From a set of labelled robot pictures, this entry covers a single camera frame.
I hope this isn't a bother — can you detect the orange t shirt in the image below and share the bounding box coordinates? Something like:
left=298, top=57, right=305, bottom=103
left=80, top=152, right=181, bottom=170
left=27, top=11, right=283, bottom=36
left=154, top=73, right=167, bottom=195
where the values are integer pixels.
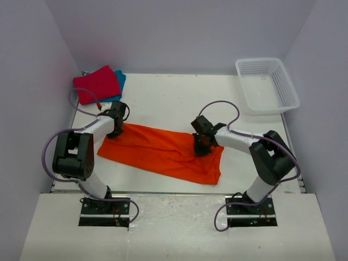
left=97, top=123, right=224, bottom=185

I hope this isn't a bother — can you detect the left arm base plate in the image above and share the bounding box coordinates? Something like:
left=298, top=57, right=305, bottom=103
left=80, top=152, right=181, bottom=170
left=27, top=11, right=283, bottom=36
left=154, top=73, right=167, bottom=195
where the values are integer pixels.
left=78, top=197, right=130, bottom=228

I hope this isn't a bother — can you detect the white plastic basket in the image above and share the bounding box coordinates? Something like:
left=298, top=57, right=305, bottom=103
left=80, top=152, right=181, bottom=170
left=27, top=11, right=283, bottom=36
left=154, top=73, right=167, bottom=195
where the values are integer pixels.
left=235, top=58, right=300, bottom=115

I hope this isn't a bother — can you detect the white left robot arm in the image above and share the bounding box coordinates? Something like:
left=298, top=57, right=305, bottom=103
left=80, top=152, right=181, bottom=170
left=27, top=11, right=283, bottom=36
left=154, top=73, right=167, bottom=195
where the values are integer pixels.
left=52, top=101, right=130, bottom=214

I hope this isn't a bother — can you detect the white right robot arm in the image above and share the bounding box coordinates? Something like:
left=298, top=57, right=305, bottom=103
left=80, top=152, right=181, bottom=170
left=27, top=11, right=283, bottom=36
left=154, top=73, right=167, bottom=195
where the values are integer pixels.
left=191, top=115, right=298, bottom=214

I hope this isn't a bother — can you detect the folded red t shirt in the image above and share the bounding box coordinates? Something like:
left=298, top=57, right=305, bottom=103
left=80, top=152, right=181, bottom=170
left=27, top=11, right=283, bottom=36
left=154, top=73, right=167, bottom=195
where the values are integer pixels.
left=73, top=65, right=117, bottom=105

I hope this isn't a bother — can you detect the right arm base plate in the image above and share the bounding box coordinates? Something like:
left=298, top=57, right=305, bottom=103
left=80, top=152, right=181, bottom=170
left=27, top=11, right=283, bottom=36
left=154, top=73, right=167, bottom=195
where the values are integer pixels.
left=226, top=197, right=278, bottom=228

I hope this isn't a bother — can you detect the folded blue t shirt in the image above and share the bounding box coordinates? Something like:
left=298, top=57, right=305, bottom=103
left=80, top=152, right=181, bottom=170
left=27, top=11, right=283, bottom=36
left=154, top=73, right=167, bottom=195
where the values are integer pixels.
left=99, top=70, right=126, bottom=102

